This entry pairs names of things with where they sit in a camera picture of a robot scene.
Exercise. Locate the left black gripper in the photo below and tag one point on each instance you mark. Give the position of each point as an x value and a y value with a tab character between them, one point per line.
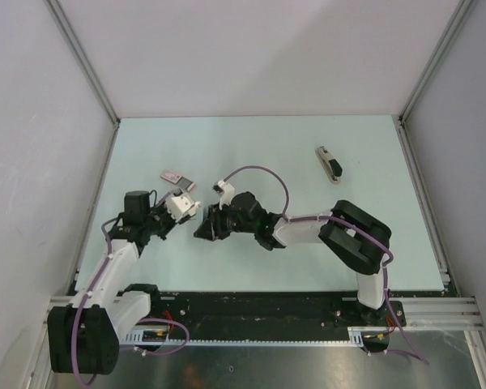
171	221

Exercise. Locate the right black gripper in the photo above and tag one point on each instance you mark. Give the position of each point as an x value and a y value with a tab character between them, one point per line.
212	228

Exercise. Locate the beige black stapler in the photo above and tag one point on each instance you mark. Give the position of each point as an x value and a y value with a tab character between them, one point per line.
331	166

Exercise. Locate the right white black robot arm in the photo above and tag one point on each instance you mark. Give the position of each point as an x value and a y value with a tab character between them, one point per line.
358	239

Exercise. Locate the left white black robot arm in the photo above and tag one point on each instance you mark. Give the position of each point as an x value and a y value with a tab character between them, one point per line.
85	334

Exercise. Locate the red white staple box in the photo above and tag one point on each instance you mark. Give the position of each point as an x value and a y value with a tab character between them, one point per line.
178	180

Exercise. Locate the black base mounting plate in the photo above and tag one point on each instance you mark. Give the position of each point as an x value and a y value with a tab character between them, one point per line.
269	329

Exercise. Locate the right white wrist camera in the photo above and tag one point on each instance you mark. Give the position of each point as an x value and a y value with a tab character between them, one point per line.
225	191

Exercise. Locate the white slotted cable duct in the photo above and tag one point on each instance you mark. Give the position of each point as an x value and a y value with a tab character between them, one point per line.
134	338

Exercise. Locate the left aluminium frame post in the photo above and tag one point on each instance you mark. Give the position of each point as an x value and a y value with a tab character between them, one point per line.
77	50

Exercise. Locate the aluminium frame post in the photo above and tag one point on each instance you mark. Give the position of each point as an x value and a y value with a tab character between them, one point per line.
77	50
444	44

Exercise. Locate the right aluminium frame post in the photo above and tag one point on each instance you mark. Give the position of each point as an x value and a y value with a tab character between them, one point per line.
444	44

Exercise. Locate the aluminium front rail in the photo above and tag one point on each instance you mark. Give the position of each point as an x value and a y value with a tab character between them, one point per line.
443	313

